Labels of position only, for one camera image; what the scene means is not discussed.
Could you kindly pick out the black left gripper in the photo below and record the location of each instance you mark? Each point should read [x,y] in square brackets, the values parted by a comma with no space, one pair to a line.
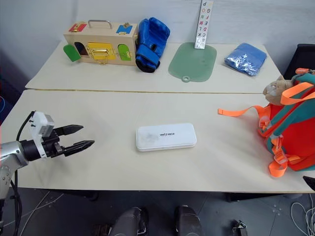
[53,148]

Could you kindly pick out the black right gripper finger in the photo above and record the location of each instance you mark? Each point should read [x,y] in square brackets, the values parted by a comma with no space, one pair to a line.
[310,183]

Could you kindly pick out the orange and teal backpack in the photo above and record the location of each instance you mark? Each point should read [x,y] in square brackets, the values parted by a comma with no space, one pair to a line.
[292,127]

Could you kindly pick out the white rectangular case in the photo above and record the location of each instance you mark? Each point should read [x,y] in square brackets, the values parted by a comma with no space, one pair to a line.
[166,137]

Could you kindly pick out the small black floor object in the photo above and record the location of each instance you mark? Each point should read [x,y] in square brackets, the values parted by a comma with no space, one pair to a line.
[240,228]

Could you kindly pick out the wooden lock busy box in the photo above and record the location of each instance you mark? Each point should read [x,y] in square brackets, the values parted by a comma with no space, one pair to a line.
[103,46]

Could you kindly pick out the brown plush animal toy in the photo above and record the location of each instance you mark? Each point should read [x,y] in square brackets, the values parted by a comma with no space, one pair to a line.
[274,91]

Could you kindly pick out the dark rounded shape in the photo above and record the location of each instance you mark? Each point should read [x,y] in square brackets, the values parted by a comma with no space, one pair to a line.
[190,221]
[130,222]

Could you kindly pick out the blue boxing glove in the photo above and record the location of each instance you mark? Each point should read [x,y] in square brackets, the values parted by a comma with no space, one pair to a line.
[150,46]

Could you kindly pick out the black chair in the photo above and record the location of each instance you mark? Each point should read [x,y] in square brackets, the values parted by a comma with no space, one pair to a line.
[301,61]

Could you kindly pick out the blue cloth in plastic bag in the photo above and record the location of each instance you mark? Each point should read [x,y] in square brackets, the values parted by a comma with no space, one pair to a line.
[246,59]

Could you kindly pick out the green silicone mat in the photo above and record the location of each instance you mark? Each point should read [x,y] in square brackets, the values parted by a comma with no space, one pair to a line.
[193,61]

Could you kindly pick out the white alphabet letter board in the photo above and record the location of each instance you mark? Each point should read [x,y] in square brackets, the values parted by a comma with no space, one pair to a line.
[203,24]

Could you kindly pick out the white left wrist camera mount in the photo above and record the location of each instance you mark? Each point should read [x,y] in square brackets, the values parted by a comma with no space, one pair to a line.
[37,123]

